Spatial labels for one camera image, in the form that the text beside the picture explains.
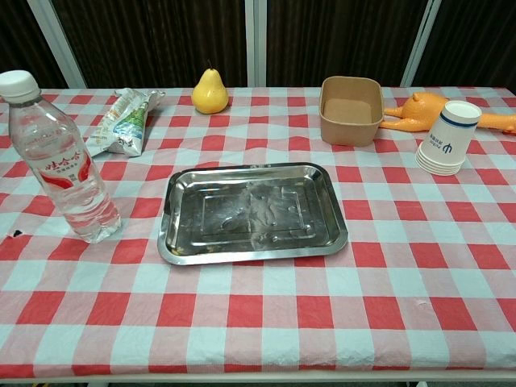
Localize silver green snack bag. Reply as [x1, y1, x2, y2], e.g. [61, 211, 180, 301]
[86, 87, 166, 158]

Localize dark fabric partition panel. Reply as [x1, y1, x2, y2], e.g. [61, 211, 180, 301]
[27, 0, 257, 89]
[0, 0, 69, 90]
[256, 0, 443, 88]
[402, 0, 516, 88]

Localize orange rubber chicken toy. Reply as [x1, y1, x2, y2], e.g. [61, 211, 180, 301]
[377, 91, 516, 135]

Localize red white checkered tablecloth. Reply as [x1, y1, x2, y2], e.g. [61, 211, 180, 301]
[0, 85, 516, 378]

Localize yellow pear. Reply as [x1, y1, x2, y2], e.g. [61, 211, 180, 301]
[191, 60, 230, 114]

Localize brown paper food box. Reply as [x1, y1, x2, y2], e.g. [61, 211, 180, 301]
[319, 76, 384, 147]

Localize clear plastic water bottle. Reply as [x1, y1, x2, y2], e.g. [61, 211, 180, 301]
[0, 70, 123, 244]

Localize rectangular stainless steel tray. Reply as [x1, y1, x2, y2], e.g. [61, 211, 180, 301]
[156, 161, 349, 266]

